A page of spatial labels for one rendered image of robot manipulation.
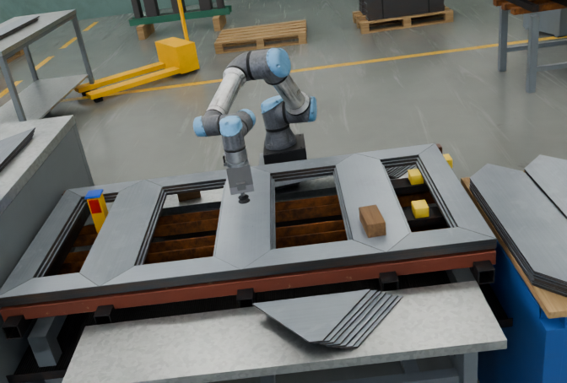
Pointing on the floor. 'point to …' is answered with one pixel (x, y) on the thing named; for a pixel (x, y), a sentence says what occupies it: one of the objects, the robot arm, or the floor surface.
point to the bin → (550, 22)
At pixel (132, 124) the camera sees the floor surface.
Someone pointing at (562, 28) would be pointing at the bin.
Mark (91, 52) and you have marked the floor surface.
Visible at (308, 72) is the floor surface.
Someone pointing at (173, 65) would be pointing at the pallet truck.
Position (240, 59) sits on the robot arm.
